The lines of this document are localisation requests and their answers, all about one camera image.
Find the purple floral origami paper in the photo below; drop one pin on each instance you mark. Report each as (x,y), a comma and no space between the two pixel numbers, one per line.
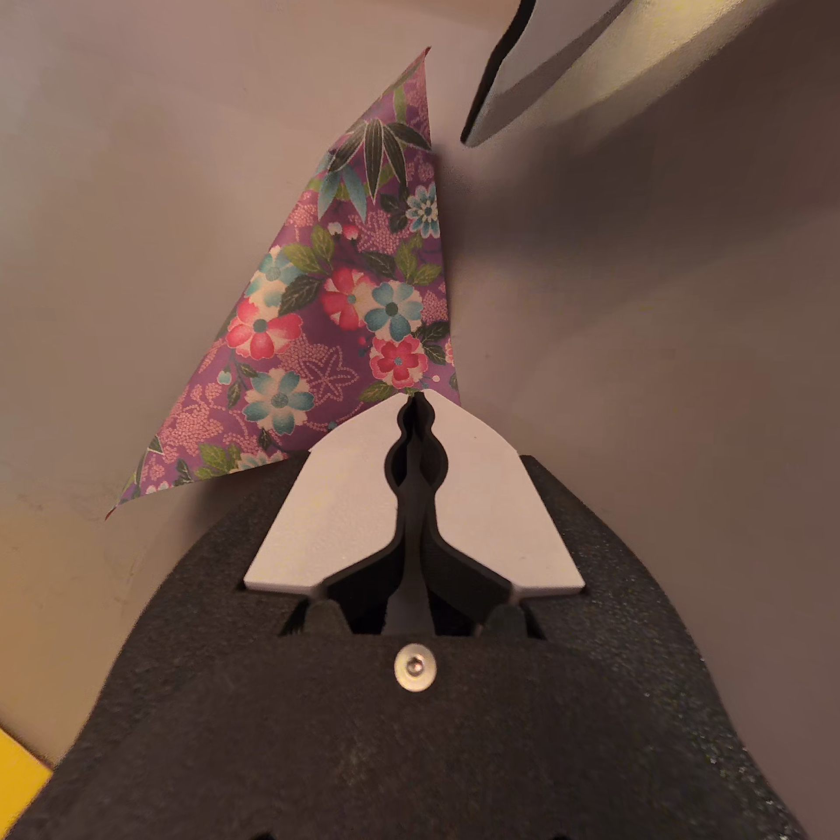
(341,315)

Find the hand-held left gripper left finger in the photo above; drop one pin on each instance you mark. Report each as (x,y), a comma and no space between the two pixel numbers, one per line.
(334,518)

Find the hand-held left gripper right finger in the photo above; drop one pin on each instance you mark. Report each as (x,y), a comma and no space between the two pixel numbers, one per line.
(492,518)

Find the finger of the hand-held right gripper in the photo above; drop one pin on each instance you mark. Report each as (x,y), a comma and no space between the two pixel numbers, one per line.
(551,46)

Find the yellow plastic tray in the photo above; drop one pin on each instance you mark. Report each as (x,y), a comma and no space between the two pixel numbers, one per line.
(19,771)

